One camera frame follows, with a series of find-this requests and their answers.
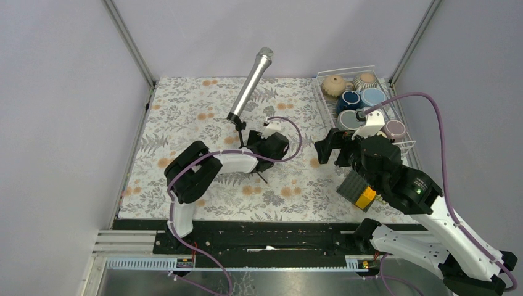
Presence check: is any right aluminium frame post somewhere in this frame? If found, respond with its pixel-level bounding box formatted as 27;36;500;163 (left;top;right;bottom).
389;0;443;86

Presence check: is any white wire dish rack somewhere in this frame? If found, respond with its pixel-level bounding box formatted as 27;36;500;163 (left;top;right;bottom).
316;65;421;168

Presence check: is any light blue cup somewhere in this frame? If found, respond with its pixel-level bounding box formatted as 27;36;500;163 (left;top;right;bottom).
360;88;387;107

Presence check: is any striped grey cup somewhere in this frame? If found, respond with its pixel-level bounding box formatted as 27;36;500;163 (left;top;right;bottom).
352;72;379;92

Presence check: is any grey-green cup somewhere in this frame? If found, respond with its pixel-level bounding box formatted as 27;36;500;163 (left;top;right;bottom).
335;110;363;131

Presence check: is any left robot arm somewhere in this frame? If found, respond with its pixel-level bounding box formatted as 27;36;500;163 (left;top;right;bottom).
164;130;289;253

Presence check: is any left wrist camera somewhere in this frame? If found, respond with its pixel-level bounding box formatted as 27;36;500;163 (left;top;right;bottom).
261;118;282;139

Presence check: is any floral table mat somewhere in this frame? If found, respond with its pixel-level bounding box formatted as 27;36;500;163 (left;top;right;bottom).
117;77;426;224

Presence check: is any left aluminium frame post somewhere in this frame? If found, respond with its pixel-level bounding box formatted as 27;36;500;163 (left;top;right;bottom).
101;0;156;88

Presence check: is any beige ribbed cup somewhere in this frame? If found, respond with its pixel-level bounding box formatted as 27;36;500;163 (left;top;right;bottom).
321;75;354;97

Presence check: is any aluminium frame post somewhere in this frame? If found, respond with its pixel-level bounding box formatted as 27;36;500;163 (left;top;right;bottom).
101;0;156;88
389;0;443;86

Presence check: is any dark blue cup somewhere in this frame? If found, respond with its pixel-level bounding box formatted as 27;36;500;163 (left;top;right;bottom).
335;90;363;114

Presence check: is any silver microphone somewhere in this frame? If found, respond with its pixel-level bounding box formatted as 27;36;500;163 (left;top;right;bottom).
227;47;274;125

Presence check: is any mauve cup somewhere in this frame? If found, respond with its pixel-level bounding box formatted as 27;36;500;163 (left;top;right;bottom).
382;120;406;142

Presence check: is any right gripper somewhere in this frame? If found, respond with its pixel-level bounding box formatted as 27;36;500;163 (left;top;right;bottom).
313;126;380;190

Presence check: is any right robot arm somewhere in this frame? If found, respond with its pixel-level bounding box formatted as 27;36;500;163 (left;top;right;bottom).
315;128;517;295

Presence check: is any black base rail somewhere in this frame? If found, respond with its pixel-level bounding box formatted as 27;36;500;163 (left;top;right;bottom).
112;219;380;266

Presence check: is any dark grey building plate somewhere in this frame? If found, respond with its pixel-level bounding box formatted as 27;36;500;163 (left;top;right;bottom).
336;170;368;205

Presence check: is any white cable duct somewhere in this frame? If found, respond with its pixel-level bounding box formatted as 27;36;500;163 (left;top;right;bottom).
105;255;380;273

